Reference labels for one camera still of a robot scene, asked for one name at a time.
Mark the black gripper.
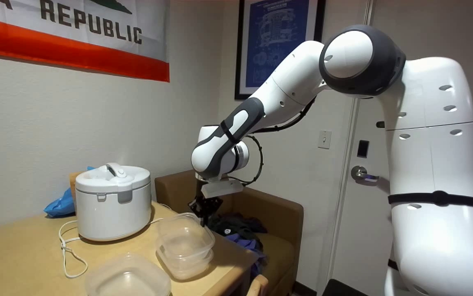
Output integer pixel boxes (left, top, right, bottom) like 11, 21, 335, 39
187, 179, 225, 228

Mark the clear plastic lunchbox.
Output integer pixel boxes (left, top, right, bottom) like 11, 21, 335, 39
154, 210, 217, 266
157, 240, 217, 283

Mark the dark cloth garment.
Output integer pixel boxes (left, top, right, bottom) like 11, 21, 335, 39
208, 212, 269, 238

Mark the purple cloth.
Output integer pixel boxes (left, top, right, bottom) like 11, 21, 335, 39
225, 230, 269, 276

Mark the brown sofa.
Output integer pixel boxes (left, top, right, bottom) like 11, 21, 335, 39
152, 169, 305, 296

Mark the wooden chair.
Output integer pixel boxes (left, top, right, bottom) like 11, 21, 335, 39
244, 273, 271, 296

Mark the white rice cooker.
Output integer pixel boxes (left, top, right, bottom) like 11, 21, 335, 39
74, 161, 154, 243

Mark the blue cloth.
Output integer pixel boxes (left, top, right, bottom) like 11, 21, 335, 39
42, 166, 80, 218

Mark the framed blue poster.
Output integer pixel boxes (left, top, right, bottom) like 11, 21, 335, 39
233, 0, 327, 102

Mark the California Republic flag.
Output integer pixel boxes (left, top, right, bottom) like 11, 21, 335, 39
0, 0, 171, 84

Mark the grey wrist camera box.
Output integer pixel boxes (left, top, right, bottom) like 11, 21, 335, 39
198, 177, 244, 200

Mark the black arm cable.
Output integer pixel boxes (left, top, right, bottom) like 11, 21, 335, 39
243, 97, 318, 187

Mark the white wall light switch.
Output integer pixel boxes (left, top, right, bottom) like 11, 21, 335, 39
317, 128, 333, 151

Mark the white power cord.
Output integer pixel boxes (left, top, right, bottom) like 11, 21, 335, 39
56, 218, 92, 279

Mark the white door with lever handle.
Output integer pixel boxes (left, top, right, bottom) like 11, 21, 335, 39
331, 0, 473, 296

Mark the silver door lever handle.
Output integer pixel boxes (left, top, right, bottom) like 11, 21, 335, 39
350, 164, 384, 187

